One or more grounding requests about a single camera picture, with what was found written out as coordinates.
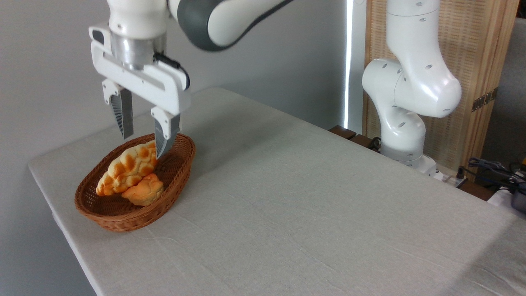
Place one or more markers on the brown wicker oval basket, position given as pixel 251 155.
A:
pixel 176 172

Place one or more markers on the white power strip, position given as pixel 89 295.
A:
pixel 450 177

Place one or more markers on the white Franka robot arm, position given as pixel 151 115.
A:
pixel 415 82

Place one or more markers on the long braided bread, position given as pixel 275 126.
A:
pixel 127 166

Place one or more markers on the dark grey round device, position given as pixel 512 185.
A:
pixel 520 199

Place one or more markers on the grey tablecloth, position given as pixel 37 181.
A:
pixel 328 226

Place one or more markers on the dark brown wooden block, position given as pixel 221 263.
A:
pixel 342 132
pixel 476 191
pixel 362 141

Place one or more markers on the dark metal screen hinge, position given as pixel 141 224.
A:
pixel 485 99

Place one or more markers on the small orange bread roll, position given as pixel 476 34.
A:
pixel 144 191

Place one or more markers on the white vertical window frame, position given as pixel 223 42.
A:
pixel 355 61

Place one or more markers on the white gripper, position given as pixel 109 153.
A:
pixel 160 88

